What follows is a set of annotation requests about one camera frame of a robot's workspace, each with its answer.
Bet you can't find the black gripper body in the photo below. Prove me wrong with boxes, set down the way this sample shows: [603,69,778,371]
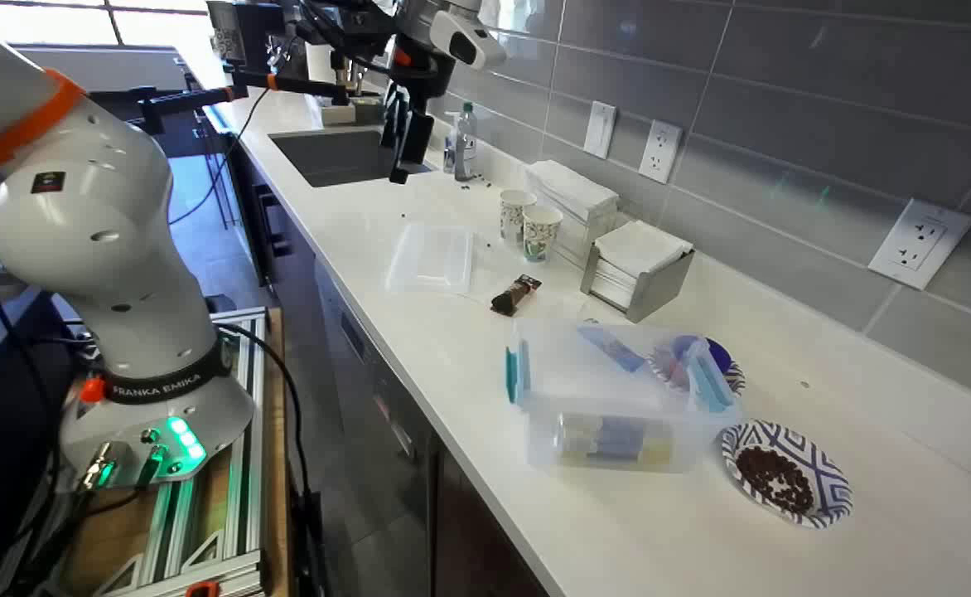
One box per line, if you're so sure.
[380,84,433,166]

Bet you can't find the blue lidded tin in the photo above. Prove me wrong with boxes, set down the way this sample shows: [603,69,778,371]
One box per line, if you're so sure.
[650,335,745,392]

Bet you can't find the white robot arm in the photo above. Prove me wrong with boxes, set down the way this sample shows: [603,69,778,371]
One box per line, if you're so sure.
[0,0,505,487]

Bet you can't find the clear plastic tote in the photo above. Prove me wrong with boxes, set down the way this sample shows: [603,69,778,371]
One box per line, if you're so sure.
[508,320,745,471]

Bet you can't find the paper bowl of coffee beans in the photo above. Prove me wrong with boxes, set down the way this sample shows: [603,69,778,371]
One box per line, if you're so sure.
[715,420,851,526]

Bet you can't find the plastic water bottle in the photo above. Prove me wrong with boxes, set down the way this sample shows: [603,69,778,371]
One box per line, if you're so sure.
[453,104,478,183]

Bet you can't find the countertop sink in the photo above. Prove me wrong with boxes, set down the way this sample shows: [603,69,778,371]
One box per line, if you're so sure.
[273,126,400,186]

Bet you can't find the far patterned paper cup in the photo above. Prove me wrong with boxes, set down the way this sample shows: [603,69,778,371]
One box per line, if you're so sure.
[502,189,535,242]

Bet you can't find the patterned paper cup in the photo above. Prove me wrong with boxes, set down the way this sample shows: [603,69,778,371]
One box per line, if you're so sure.
[502,189,535,242]
[522,204,564,262]

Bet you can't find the near patterned paper cup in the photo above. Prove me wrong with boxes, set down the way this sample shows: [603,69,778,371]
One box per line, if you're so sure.
[522,204,564,262]

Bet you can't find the dark chocolate bar wrapper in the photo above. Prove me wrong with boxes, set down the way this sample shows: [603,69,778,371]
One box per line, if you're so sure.
[490,277,539,320]

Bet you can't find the white paper towel holder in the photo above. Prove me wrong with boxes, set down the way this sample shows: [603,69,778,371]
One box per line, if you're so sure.
[524,158,620,237]

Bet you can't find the far white outlet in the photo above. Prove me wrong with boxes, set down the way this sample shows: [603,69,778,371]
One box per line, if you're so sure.
[583,104,615,156]

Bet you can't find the white power outlet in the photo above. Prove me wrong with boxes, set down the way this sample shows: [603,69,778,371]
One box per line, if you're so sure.
[640,121,684,183]

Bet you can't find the metal napkin dispenser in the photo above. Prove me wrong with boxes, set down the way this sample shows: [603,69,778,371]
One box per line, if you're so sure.
[581,219,697,322]

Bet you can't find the blue snack bar wrapper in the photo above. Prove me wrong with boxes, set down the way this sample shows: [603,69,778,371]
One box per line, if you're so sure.
[577,324,647,371]

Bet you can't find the yellow blue lemonade can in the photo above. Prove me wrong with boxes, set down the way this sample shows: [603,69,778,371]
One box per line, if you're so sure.
[549,416,672,471]

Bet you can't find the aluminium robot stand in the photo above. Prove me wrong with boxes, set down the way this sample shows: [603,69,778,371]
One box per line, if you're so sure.
[53,309,284,597]

